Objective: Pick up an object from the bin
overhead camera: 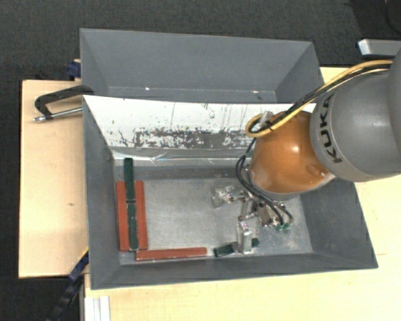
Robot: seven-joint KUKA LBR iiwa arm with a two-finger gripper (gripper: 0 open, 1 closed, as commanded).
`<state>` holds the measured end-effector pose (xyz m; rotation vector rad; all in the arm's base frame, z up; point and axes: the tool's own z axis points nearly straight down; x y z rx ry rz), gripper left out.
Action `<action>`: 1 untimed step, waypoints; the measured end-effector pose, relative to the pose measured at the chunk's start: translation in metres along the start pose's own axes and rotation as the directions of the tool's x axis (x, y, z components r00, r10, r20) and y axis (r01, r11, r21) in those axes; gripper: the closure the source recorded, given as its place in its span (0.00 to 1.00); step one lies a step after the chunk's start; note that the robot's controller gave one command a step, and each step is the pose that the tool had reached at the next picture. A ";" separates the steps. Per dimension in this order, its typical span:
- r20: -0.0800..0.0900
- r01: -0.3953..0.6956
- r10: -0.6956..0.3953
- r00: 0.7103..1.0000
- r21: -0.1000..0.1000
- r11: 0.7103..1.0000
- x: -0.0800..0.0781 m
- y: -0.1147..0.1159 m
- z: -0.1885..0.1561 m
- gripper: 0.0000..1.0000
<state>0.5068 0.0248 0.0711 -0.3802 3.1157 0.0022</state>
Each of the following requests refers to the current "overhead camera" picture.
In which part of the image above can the grey metal bin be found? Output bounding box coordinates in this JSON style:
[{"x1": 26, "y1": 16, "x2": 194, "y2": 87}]
[{"x1": 79, "y1": 27, "x2": 379, "y2": 290}]

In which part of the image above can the pale flat board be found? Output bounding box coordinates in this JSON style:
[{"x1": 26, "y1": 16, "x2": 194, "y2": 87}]
[{"x1": 17, "y1": 78, "x2": 90, "y2": 279}]

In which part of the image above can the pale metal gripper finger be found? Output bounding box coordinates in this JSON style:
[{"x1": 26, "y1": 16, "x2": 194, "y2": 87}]
[
  {"x1": 211, "y1": 185, "x2": 237, "y2": 209},
  {"x1": 236, "y1": 221, "x2": 255, "y2": 255}
]

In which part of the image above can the dark green flat block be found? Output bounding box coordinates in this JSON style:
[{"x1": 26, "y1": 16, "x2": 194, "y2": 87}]
[
  {"x1": 126, "y1": 200, "x2": 140, "y2": 251},
  {"x1": 213, "y1": 237, "x2": 260, "y2": 258},
  {"x1": 123, "y1": 156, "x2": 135, "y2": 203}
]

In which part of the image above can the red-brown flat block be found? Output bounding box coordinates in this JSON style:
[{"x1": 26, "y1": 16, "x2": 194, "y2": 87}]
[
  {"x1": 115, "y1": 180, "x2": 132, "y2": 252},
  {"x1": 134, "y1": 179, "x2": 149, "y2": 251},
  {"x1": 134, "y1": 246, "x2": 209, "y2": 262}
]

